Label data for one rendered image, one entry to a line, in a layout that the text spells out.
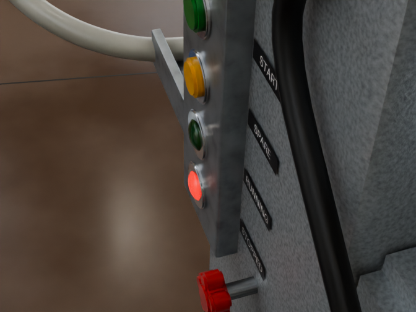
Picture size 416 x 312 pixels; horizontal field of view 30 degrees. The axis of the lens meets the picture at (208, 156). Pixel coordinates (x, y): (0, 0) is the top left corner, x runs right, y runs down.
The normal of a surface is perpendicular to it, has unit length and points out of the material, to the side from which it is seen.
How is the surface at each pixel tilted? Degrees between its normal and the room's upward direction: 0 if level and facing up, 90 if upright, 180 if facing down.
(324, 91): 90
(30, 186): 0
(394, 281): 90
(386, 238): 90
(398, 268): 4
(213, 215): 90
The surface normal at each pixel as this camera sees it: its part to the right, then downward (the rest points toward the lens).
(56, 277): 0.02, -0.70
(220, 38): -0.95, 0.22
